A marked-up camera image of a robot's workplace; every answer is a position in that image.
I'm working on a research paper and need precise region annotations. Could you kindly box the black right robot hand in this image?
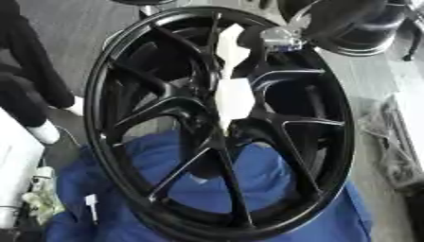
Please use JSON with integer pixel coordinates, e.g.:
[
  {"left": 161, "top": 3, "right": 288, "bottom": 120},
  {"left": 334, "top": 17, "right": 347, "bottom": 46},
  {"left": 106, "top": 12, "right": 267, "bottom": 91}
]
[{"left": 235, "top": 19, "right": 328, "bottom": 79}]

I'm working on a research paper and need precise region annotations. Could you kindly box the white pin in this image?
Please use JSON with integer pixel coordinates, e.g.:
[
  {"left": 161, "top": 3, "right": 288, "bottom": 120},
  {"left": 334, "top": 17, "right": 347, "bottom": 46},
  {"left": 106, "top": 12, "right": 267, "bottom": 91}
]
[
  {"left": 215, "top": 23, "right": 254, "bottom": 80},
  {"left": 82, "top": 194, "right": 101, "bottom": 224}
]

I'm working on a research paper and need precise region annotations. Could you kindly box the black spoked wheel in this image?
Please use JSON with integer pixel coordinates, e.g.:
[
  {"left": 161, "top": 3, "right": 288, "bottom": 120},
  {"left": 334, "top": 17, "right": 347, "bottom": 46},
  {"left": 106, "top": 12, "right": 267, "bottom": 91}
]
[{"left": 80, "top": 5, "right": 357, "bottom": 242}]

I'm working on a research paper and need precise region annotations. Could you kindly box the grey bag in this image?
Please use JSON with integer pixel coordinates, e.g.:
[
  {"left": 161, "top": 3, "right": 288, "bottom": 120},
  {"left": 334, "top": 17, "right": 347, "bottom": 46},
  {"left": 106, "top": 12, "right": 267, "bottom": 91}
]
[{"left": 356, "top": 95, "right": 424, "bottom": 191}]

